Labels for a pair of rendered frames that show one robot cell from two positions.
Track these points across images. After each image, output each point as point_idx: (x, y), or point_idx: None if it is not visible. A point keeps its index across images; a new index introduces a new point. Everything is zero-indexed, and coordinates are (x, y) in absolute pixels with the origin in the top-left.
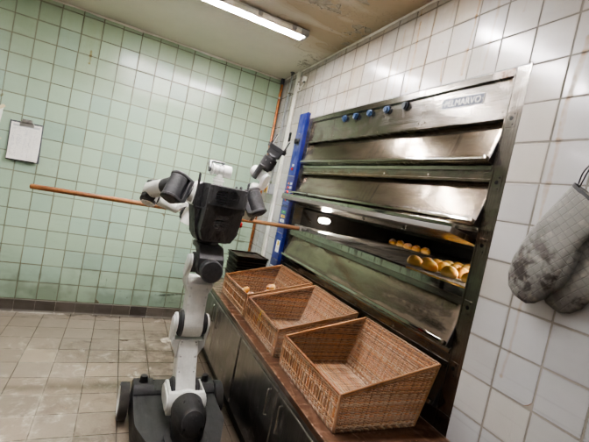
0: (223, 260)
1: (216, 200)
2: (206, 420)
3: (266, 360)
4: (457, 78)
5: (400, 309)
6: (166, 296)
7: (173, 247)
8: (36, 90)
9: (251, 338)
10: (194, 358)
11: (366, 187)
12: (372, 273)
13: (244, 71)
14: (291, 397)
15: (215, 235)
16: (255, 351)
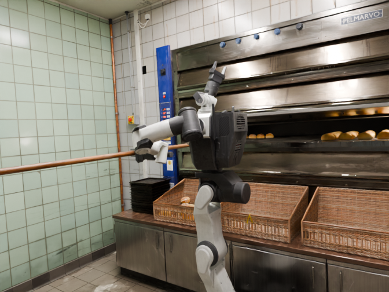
0: (241, 179)
1: (237, 126)
2: None
3: (292, 247)
4: (352, 1)
5: (352, 170)
6: (63, 252)
7: (58, 201)
8: None
9: (252, 239)
10: (227, 278)
11: (274, 94)
12: (305, 154)
13: (76, 13)
14: (355, 260)
15: (234, 160)
16: (268, 246)
